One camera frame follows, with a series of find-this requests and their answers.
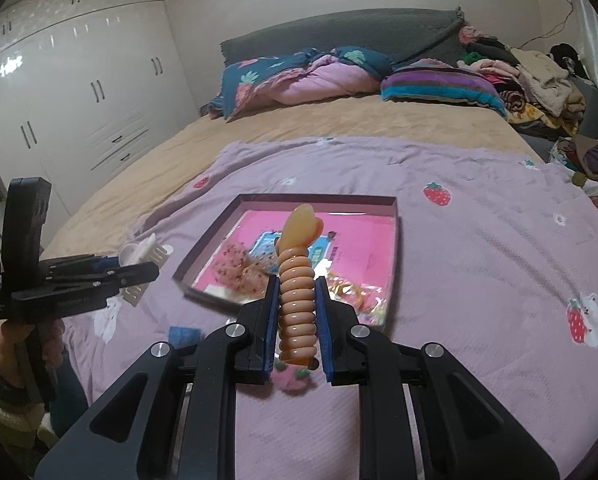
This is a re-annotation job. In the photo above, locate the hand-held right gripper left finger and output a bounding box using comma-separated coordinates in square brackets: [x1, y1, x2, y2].
[34, 276, 282, 480]

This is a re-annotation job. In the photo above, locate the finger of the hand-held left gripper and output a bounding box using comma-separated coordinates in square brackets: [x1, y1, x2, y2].
[40, 254, 126, 277]
[46, 262, 160, 297]

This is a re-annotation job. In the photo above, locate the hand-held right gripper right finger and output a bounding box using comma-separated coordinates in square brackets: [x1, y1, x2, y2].
[315, 276, 562, 480]

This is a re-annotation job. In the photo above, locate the white claw hair clip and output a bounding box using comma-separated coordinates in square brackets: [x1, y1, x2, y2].
[106, 234, 174, 309]

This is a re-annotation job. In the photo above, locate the beige spiral hair clip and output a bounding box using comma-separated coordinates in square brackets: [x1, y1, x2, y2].
[276, 204, 326, 367]

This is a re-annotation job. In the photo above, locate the blue fabric hair clip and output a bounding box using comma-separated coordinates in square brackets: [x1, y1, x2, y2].
[168, 326, 202, 349]

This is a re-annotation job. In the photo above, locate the shallow pink cardboard box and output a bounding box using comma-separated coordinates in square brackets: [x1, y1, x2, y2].
[173, 192, 400, 332]

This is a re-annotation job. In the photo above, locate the person's left hand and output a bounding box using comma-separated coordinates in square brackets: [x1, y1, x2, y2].
[0, 317, 66, 386]

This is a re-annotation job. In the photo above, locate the blue printed card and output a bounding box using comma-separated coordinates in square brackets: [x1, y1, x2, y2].
[250, 232, 286, 275]

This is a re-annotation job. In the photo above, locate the white wardrobe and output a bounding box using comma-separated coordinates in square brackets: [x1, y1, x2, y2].
[0, 0, 203, 218]

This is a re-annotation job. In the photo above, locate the purple strawberry print blanket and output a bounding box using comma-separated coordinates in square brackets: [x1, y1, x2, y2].
[54, 137, 598, 480]

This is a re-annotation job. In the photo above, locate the beige bed sheet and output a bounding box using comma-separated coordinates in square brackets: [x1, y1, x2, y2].
[41, 94, 546, 261]

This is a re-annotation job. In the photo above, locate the blue and pink quilt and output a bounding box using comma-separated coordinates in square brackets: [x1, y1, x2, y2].
[201, 46, 394, 122]

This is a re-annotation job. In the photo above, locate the purple striped pillow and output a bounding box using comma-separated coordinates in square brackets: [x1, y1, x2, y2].
[380, 59, 508, 119]

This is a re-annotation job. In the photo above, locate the grey padded headboard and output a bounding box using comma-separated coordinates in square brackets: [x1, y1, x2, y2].
[220, 7, 468, 70]

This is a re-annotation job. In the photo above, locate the bag of clothes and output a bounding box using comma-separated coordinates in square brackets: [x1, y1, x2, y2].
[549, 132, 598, 197]

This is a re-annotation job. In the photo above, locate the pile of clothes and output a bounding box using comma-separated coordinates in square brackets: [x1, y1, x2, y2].
[456, 25, 598, 142]

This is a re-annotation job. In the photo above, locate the bag of yellow hair ties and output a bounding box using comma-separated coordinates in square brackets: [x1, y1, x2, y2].
[326, 272, 392, 330]

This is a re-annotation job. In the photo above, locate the thin wall cable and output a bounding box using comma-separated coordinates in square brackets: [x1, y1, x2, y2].
[529, 0, 578, 43]

